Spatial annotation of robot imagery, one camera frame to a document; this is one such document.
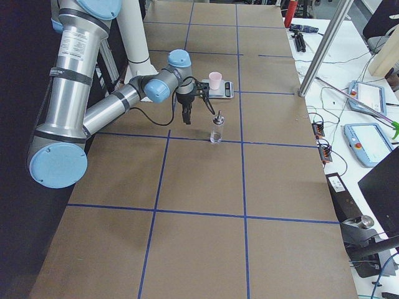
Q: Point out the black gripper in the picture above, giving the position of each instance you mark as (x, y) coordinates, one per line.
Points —
(186, 100)

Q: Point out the clear glass sauce bottle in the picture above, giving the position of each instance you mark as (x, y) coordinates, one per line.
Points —
(217, 129)

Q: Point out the pink plastic cup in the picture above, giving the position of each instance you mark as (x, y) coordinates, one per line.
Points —
(215, 79)

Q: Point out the grey digital kitchen scale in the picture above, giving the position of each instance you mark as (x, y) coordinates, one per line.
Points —
(225, 91)

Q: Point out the orange connector board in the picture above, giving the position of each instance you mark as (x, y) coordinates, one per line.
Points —
(325, 153)
(318, 130)

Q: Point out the black folded tripod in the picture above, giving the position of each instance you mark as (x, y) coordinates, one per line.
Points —
(299, 41)

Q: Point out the blue patterned cloth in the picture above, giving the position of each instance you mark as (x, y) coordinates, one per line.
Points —
(303, 28)

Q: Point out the red cylinder bottle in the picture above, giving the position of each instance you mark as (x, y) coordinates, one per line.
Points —
(290, 13)

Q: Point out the near blue teach pendant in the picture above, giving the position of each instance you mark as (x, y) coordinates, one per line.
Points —
(368, 142)

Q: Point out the blue teach pendant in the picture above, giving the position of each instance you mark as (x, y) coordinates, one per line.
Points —
(369, 94)
(368, 142)

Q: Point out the black box with label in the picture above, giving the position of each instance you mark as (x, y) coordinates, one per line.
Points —
(344, 204)

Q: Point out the far blue teach pendant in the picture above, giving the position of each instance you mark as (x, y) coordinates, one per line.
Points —
(369, 94)

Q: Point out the long reacher grabber stick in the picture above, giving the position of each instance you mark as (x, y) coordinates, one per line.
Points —
(394, 124)

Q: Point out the wooden board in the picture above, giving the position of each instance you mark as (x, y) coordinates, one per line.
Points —
(387, 57)

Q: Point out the black monitor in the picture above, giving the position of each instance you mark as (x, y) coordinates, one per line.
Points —
(380, 190)

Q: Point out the black office chair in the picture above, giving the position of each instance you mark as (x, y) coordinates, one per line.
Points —
(381, 25)

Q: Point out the black monitor stand base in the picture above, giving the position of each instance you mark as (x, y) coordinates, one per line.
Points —
(367, 251)

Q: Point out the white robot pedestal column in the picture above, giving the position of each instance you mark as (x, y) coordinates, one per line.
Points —
(134, 40)

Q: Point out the aluminium frame post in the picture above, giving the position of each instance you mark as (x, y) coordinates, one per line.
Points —
(327, 40)

